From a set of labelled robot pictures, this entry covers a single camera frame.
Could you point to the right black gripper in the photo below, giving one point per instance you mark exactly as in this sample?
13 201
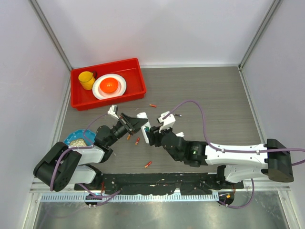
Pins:
154 135

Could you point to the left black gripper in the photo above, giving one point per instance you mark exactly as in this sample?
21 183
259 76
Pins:
137 122

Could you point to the white remote control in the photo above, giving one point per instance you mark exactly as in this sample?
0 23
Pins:
143 115

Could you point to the white battery cover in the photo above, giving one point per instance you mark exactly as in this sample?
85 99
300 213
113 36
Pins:
181 134

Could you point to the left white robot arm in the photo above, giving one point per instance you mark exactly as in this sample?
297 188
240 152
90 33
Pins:
64 165

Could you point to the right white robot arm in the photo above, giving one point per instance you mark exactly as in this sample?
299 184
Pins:
235 163

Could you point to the orange bowl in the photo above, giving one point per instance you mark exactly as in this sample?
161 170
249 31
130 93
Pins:
109 85

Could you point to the blue patterned plate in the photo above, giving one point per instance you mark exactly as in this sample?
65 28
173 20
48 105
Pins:
77 138

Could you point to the white paper plate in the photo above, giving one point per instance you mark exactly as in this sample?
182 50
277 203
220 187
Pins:
100 95

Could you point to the red plastic bin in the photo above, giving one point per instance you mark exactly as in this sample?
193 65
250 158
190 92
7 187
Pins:
129 69

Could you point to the yellow mug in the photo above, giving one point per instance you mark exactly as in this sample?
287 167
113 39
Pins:
87 79

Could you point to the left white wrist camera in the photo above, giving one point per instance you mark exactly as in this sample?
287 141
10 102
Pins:
112 112

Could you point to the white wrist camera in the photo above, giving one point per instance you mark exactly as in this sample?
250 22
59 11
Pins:
166 121
112 112

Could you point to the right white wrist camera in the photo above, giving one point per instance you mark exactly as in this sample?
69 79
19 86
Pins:
166 121

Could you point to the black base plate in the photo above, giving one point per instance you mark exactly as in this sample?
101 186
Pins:
159 184

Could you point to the white slotted cable duct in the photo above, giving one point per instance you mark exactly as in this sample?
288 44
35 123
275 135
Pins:
84 197

